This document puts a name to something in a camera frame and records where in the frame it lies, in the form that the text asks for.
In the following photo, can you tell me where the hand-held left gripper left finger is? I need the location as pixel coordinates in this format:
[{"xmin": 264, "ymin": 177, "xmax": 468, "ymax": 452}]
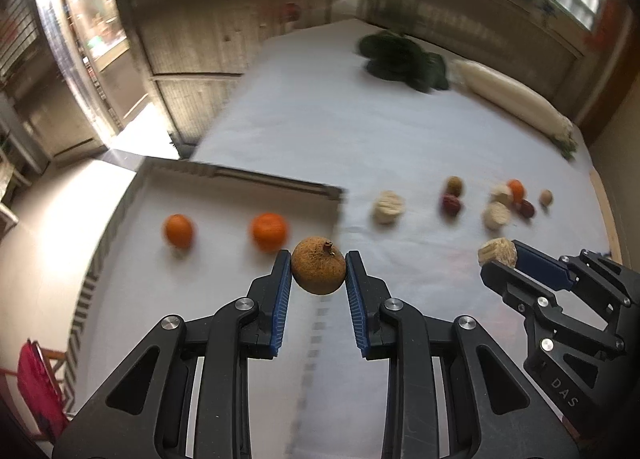
[{"xmin": 52, "ymin": 249, "xmax": 293, "ymax": 459}]

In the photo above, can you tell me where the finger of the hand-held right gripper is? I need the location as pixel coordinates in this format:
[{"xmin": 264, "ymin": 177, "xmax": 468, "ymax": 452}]
[
  {"xmin": 479, "ymin": 261, "xmax": 628, "ymax": 357},
  {"xmin": 511, "ymin": 239, "xmax": 637, "ymax": 312}
]

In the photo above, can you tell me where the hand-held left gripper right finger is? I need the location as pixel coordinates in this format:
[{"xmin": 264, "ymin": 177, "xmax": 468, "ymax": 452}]
[{"xmin": 345, "ymin": 250, "xmax": 583, "ymax": 459}]

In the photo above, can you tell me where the beige cob chunk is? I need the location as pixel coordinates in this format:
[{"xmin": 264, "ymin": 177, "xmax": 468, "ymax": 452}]
[
  {"xmin": 481, "ymin": 201, "xmax": 512, "ymax": 231},
  {"xmin": 477, "ymin": 237, "xmax": 518, "ymax": 269},
  {"xmin": 372, "ymin": 190, "xmax": 406, "ymax": 224},
  {"xmin": 490, "ymin": 183, "xmax": 515, "ymax": 207}
]

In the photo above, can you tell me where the large brown round fruit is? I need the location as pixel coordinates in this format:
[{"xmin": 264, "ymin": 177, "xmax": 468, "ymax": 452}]
[{"xmin": 291, "ymin": 236, "xmax": 347, "ymax": 296}]

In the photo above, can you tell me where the white striped-rim cardboard tray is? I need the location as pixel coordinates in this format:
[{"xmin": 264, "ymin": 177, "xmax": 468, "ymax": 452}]
[{"xmin": 65, "ymin": 159, "xmax": 348, "ymax": 459}]

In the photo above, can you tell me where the white daikon radish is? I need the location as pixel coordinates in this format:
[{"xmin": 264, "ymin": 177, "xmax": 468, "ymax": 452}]
[{"xmin": 452, "ymin": 59, "xmax": 578, "ymax": 160}]

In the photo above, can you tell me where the wooden chair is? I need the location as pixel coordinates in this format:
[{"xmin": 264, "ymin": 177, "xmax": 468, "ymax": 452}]
[{"xmin": 0, "ymin": 346, "xmax": 71, "ymax": 445}]

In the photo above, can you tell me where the dark green leafy vegetable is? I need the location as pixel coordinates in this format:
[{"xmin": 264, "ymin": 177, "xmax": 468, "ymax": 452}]
[{"xmin": 356, "ymin": 30, "xmax": 451, "ymax": 94}]

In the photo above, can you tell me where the red cloth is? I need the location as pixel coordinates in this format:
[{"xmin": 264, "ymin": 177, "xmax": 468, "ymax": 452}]
[{"xmin": 15, "ymin": 339, "xmax": 68, "ymax": 442}]

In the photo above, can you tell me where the wooden panel door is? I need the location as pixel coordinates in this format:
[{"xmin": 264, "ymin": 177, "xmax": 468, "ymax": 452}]
[{"xmin": 107, "ymin": 0, "xmax": 273, "ymax": 147}]

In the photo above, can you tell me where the metal framed glass door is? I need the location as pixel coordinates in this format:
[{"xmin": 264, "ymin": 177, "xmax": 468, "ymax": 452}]
[{"xmin": 30, "ymin": 0, "xmax": 151, "ymax": 140}]

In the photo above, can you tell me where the lattice window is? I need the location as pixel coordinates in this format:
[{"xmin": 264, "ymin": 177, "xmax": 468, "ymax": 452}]
[{"xmin": 0, "ymin": 0, "xmax": 41, "ymax": 82}]

